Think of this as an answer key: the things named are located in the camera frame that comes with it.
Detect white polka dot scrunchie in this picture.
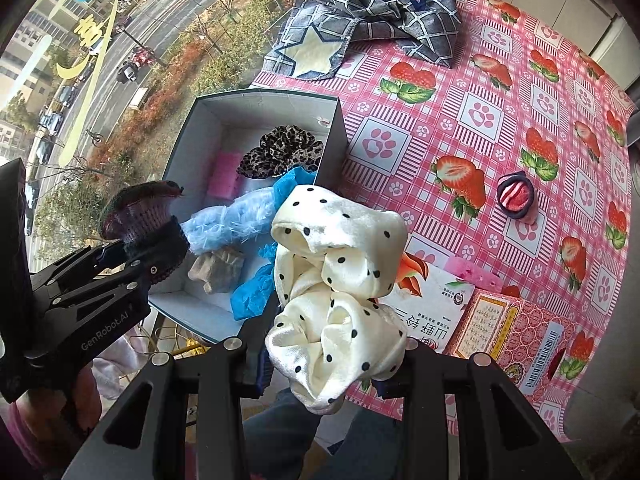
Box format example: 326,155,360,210
263,184,410,415

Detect light blue fluffy cloth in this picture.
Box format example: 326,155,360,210
180,187,281,255

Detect bright blue cloth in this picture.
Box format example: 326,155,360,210
229,167,319,321

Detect pink patterned carton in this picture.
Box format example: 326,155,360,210
443,287,576,406

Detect orange white printed packet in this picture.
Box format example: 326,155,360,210
379,252,476,356

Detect pink strawberry print tablecloth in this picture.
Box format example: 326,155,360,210
249,0,640,441

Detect person's left forearm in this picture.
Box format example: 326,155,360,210
0,395,71,471

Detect dark purple knit scrunchie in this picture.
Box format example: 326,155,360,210
99,179,192,284

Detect person's jeans leg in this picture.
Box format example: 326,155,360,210
242,387,411,480

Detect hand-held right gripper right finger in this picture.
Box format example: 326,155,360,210
372,344,584,480

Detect yellow wire rack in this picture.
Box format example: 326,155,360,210
149,319,221,356

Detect dark cardboard box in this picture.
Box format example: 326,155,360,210
147,88,350,346

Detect leopard print scrunchie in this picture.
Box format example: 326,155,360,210
235,124,325,181

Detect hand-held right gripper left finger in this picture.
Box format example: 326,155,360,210
60,337,274,480

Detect large pink foam block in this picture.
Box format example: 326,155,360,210
207,149,246,199

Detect beige scrunchie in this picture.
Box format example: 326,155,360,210
187,247,246,295

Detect person's left hand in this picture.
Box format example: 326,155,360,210
65,362,107,431

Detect grey plaid cloth with star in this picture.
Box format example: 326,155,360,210
262,0,464,82

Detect white cloth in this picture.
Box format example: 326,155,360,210
94,329,151,396

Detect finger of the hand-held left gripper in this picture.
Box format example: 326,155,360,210
49,259,171,306
30,242,129,291

